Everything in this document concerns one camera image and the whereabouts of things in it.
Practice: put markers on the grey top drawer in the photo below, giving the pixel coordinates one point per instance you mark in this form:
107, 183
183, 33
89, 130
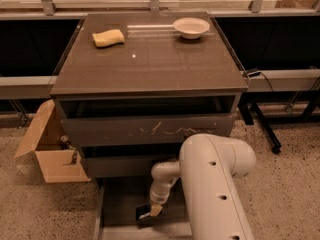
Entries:
145, 120

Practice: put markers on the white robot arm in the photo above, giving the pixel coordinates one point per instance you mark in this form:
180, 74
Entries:
206, 166

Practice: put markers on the dark object in box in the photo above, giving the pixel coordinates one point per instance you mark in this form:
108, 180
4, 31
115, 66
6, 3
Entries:
66, 144

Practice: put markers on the blue rxbar blueberry bar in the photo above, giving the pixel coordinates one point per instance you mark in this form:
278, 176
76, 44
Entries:
143, 212

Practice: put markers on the grey open bottom drawer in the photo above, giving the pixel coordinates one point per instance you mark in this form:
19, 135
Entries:
119, 199

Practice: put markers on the yellow sponge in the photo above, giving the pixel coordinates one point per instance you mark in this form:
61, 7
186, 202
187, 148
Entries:
108, 38

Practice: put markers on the black wheeled stand leg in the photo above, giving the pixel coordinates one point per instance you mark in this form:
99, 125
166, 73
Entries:
246, 113

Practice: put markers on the dark grey drawer cabinet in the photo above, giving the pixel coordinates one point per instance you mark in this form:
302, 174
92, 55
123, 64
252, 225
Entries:
155, 61

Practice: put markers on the open cardboard box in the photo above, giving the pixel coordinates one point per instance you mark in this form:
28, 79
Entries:
42, 139

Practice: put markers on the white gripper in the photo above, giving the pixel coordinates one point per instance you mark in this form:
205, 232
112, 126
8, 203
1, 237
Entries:
158, 197

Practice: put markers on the grey middle drawer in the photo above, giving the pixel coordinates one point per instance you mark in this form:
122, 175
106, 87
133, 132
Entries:
126, 160

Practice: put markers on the white bowl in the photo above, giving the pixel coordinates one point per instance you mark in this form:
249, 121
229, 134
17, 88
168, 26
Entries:
191, 28

